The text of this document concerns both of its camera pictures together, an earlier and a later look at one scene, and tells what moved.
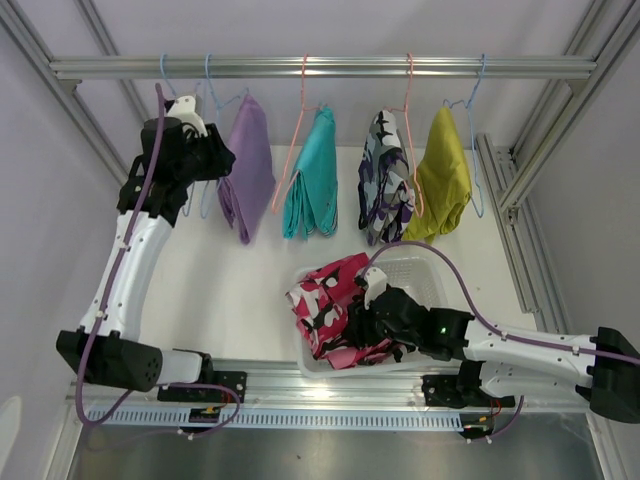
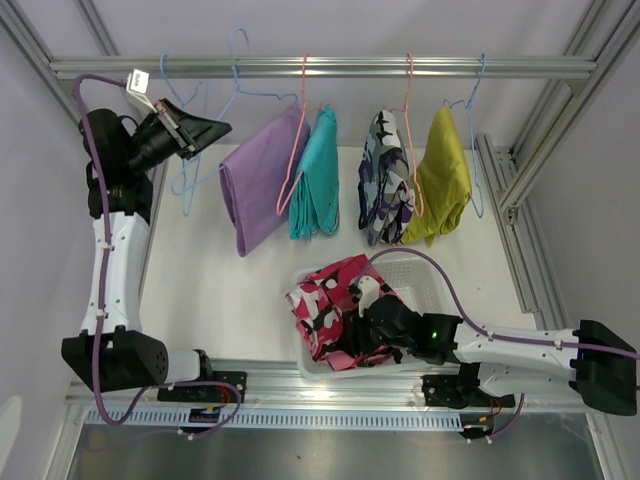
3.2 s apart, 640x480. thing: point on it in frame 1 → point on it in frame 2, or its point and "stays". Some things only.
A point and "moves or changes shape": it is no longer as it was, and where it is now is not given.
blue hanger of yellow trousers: [480, 211] stays
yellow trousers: [443, 183] stays
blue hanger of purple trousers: [218, 108] → [237, 89]
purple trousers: [247, 185] moves or changes shape
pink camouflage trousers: [320, 303] stays
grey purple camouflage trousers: [386, 194] stays
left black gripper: [221, 158] → [197, 133]
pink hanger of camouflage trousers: [420, 208] stays
